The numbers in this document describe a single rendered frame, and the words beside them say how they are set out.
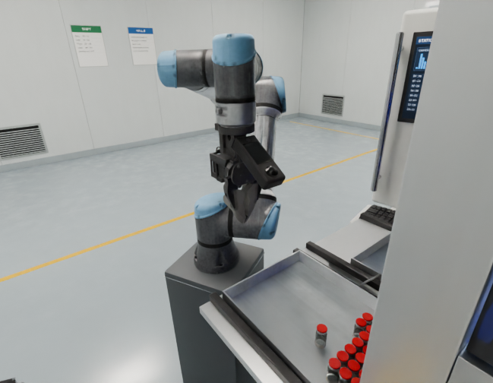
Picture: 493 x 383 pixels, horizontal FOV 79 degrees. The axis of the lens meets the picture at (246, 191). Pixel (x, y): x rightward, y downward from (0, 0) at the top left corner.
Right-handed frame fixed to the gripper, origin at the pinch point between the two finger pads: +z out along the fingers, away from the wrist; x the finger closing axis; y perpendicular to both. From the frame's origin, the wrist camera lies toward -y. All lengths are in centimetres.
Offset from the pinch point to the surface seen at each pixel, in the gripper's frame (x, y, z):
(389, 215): -74, 3, 27
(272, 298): -4.0, -4.6, 21.3
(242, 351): 10.0, -11.3, 21.6
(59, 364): 49, 97, 110
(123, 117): -112, 485, 56
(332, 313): -11.4, -16.6, 21.4
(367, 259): -35.0, -10.6, 21.4
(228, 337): 10.4, -6.8, 21.6
